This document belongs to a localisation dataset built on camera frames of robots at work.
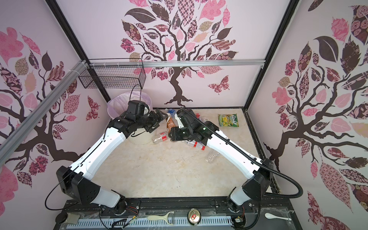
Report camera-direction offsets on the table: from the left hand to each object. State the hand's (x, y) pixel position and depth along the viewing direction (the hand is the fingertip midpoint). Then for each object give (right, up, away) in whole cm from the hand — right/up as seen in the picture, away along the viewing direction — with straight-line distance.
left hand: (164, 121), depth 76 cm
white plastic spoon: (+55, -48, -5) cm, 74 cm away
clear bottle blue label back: (0, +8, +35) cm, 36 cm away
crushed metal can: (+15, -42, -14) cm, 47 cm away
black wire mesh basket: (-28, +33, +19) cm, 47 cm away
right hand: (+4, -6, -4) cm, 8 cm away
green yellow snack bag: (+45, +1, +34) cm, 56 cm away
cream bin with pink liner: (-33, +11, +14) cm, 37 cm away
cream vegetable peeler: (+1, -48, -6) cm, 48 cm away
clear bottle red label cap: (+17, -15, +19) cm, 29 cm away
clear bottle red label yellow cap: (-5, -11, +22) cm, 25 cm away
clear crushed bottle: (+28, -22, +16) cm, 39 cm away
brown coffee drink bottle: (+4, -1, -3) cm, 5 cm away
